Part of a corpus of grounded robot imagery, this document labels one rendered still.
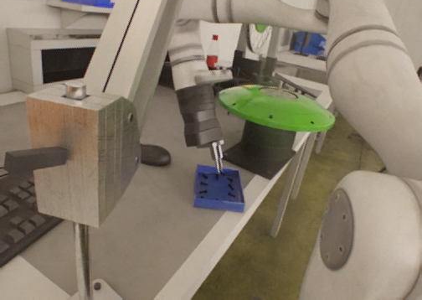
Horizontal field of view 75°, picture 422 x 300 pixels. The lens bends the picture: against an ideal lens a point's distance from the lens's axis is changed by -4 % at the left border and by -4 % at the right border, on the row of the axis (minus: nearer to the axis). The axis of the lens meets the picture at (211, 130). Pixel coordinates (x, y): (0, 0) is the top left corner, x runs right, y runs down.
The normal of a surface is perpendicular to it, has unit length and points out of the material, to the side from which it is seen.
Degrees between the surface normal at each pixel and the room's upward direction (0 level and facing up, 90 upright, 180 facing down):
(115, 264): 0
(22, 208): 6
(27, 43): 90
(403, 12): 90
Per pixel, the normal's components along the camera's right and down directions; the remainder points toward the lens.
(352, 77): -0.84, -0.10
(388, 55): -0.07, -0.59
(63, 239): 0.15, -0.91
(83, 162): -0.15, 0.36
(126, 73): -0.02, -0.32
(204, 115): 0.73, 0.04
